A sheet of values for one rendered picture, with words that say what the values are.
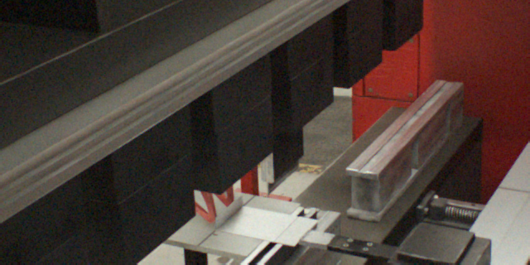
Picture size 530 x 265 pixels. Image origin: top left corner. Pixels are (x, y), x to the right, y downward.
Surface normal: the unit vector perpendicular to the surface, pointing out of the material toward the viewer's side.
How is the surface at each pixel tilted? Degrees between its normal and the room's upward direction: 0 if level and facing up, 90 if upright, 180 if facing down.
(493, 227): 0
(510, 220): 0
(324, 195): 0
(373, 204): 90
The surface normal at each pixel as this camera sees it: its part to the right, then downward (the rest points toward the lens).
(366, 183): -0.45, 0.34
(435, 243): -0.04, -0.93
